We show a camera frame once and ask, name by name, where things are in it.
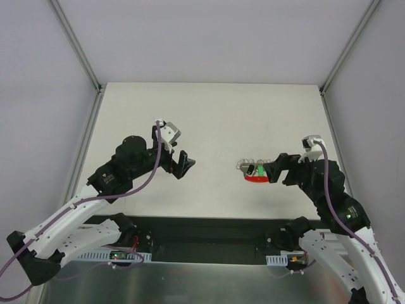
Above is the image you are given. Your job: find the green headed key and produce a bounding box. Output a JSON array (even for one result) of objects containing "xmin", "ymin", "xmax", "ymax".
[{"xmin": 257, "ymin": 165, "xmax": 264, "ymax": 176}]

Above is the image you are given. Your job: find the red handled metal key holder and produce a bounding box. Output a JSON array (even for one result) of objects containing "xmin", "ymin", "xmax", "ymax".
[{"xmin": 236, "ymin": 159, "xmax": 271, "ymax": 184}]

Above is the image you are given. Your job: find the black headed key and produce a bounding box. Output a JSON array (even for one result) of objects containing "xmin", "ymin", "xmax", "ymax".
[{"xmin": 246, "ymin": 164, "xmax": 256, "ymax": 175}]

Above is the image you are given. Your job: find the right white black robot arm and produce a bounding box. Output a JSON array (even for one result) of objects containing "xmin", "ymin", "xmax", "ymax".
[{"xmin": 263, "ymin": 153, "xmax": 404, "ymax": 303}]

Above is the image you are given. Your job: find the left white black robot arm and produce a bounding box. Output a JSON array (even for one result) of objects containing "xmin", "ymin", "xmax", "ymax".
[{"xmin": 7, "ymin": 120, "xmax": 195, "ymax": 286}]

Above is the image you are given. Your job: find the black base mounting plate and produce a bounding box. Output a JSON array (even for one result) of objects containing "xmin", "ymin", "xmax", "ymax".
[{"xmin": 78, "ymin": 214, "xmax": 328, "ymax": 263}]

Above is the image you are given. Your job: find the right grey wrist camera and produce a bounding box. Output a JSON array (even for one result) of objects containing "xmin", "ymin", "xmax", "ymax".
[{"xmin": 298, "ymin": 135, "xmax": 325, "ymax": 163}]

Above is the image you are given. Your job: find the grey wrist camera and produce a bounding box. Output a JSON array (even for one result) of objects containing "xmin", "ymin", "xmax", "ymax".
[
  {"xmin": 298, "ymin": 135, "xmax": 325, "ymax": 163},
  {"xmin": 155, "ymin": 119, "xmax": 181, "ymax": 153}
]

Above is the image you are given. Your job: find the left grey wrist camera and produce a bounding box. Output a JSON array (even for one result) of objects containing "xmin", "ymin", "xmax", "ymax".
[{"xmin": 155, "ymin": 119, "xmax": 181, "ymax": 153}]

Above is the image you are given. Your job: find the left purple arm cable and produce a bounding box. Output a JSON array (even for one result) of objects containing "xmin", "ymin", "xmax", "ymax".
[{"xmin": 0, "ymin": 120, "xmax": 163, "ymax": 300}]

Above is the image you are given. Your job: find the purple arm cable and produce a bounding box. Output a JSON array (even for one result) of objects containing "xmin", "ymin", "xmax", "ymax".
[
  {"xmin": 318, "ymin": 141, "xmax": 399, "ymax": 304},
  {"xmin": 0, "ymin": 120, "xmax": 163, "ymax": 300}
]

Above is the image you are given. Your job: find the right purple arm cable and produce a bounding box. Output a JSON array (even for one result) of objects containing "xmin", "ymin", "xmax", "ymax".
[{"xmin": 318, "ymin": 141, "xmax": 399, "ymax": 304}]

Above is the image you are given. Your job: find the right aluminium table rail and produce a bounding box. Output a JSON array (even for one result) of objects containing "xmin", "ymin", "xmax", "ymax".
[{"xmin": 320, "ymin": 90, "xmax": 393, "ymax": 304}]

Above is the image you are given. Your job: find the aluminium table rail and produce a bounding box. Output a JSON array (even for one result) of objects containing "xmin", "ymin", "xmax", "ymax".
[
  {"xmin": 320, "ymin": 90, "xmax": 393, "ymax": 304},
  {"xmin": 18, "ymin": 90, "xmax": 106, "ymax": 304}
]

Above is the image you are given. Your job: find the right white cable duct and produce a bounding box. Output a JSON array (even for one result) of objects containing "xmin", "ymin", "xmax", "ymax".
[{"xmin": 266, "ymin": 255, "xmax": 289, "ymax": 267}]

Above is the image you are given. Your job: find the white cable duct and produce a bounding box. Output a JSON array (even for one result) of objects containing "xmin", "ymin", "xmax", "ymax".
[
  {"xmin": 76, "ymin": 249, "xmax": 152, "ymax": 263},
  {"xmin": 266, "ymin": 255, "xmax": 289, "ymax": 267}
]

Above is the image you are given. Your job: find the left white cable duct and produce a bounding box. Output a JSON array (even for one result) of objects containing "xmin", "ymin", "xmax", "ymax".
[{"xmin": 76, "ymin": 249, "xmax": 152, "ymax": 263}]

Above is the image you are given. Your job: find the left aluminium frame post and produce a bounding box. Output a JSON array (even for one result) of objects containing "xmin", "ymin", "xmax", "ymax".
[{"xmin": 47, "ymin": 0, "xmax": 103, "ymax": 92}]

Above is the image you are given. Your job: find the aluminium frame post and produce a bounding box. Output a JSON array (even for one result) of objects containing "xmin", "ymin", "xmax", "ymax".
[
  {"xmin": 320, "ymin": 0, "xmax": 383, "ymax": 96},
  {"xmin": 47, "ymin": 0, "xmax": 103, "ymax": 92}
]

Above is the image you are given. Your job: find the right aluminium frame post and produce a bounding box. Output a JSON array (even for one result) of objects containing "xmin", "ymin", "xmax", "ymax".
[{"xmin": 320, "ymin": 0, "xmax": 383, "ymax": 96}]

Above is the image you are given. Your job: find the left aluminium table rail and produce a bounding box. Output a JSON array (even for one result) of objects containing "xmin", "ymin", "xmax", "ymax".
[{"xmin": 18, "ymin": 90, "xmax": 106, "ymax": 304}]

